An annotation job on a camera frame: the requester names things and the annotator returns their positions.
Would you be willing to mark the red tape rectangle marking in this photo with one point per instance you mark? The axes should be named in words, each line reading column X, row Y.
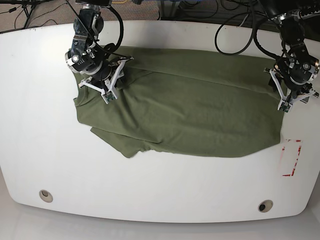
column 289, row 157

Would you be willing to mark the black tripod stand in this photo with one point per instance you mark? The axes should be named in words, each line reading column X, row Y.
column 27, row 7

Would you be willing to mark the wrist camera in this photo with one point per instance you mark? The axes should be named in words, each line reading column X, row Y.
column 284, row 106
column 108, row 96

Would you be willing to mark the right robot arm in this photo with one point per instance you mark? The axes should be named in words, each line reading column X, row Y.
column 85, row 54

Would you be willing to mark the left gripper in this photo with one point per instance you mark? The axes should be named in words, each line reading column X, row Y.
column 295, row 92

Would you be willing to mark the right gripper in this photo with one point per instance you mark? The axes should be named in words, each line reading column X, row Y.
column 109, row 77

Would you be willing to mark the white power strip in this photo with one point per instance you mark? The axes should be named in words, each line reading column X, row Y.
column 309, row 11

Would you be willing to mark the right table cable grommet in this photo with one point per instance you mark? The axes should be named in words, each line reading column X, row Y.
column 265, row 206

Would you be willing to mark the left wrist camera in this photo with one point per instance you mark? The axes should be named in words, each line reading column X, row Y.
column 284, row 106

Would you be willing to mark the table cable grommet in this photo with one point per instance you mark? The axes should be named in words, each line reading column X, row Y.
column 45, row 196
column 265, row 206

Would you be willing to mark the olive green t-shirt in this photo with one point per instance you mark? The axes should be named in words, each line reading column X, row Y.
column 190, row 102

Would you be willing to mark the left table cable grommet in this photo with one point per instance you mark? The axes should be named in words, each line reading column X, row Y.
column 45, row 196

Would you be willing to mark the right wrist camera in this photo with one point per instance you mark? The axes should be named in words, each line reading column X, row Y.
column 108, row 96

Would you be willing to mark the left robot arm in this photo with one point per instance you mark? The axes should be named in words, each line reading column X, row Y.
column 295, row 69

